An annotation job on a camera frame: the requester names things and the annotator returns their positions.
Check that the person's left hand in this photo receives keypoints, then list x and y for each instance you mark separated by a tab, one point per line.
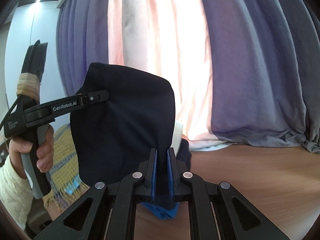
45	153

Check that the blue folded garment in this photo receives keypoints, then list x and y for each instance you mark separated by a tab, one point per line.
162	212

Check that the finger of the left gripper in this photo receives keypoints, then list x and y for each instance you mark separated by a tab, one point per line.
93	97

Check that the grey purple curtain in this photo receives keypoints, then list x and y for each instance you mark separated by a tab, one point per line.
265	62

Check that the yellow plaid blanket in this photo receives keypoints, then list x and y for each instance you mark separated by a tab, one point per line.
66	184

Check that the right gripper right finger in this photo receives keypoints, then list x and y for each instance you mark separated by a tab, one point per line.
217	211

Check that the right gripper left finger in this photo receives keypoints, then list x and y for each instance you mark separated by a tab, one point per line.
106	211

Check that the black pants with paw logo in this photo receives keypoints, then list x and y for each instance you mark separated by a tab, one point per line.
113	137

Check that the white sheer curtain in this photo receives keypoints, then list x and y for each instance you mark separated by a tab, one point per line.
170	39

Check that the cream knit sleeve forearm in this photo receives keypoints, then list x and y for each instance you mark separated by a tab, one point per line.
16	194

